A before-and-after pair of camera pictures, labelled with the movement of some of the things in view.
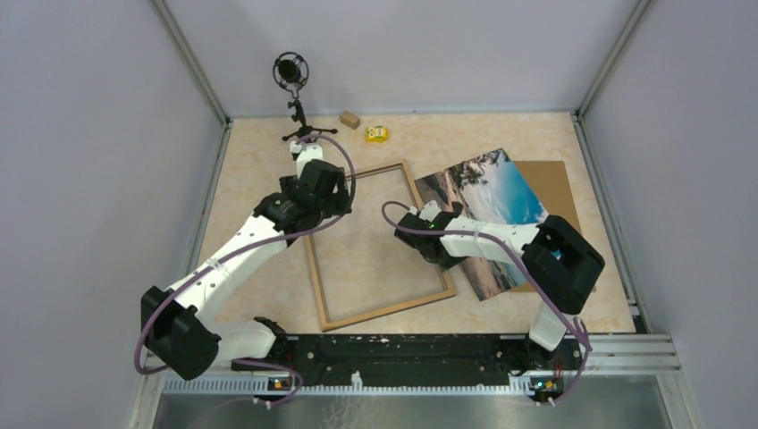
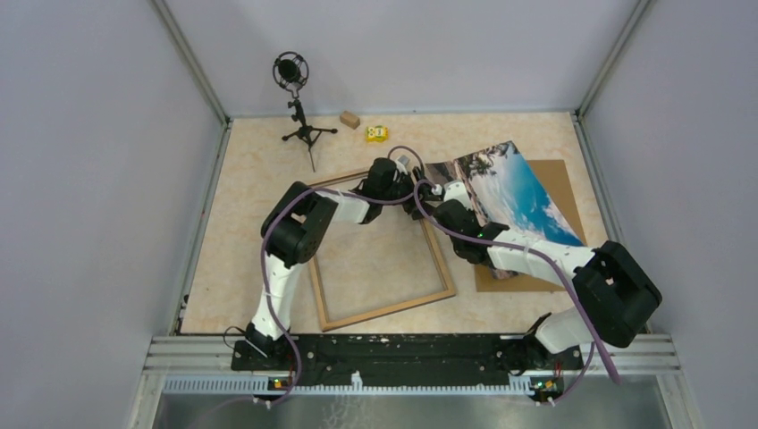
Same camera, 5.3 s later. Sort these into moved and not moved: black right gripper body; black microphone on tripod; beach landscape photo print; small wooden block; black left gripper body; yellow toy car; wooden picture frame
Moved: black right gripper body; beach landscape photo print; black left gripper body
Not moved: small wooden block; wooden picture frame; black microphone on tripod; yellow toy car
